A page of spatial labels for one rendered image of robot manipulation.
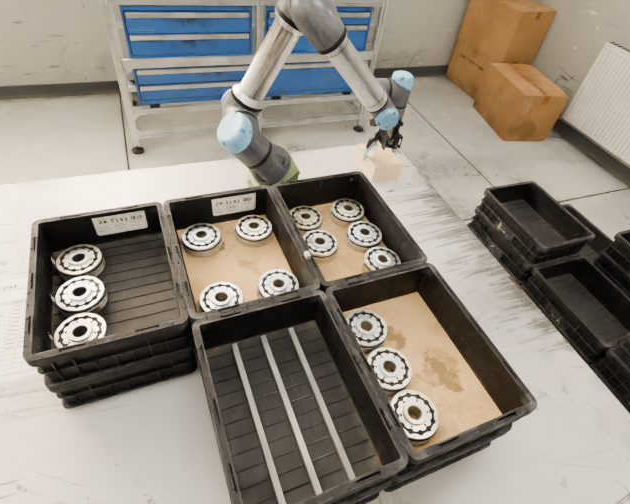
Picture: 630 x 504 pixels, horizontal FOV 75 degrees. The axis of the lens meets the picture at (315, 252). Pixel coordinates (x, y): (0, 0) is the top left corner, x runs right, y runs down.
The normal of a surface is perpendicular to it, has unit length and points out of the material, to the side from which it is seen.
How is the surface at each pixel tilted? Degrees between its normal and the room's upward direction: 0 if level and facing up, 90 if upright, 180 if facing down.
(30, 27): 90
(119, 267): 0
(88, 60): 90
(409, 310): 0
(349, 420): 0
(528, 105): 89
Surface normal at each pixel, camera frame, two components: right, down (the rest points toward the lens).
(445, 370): 0.11, -0.69
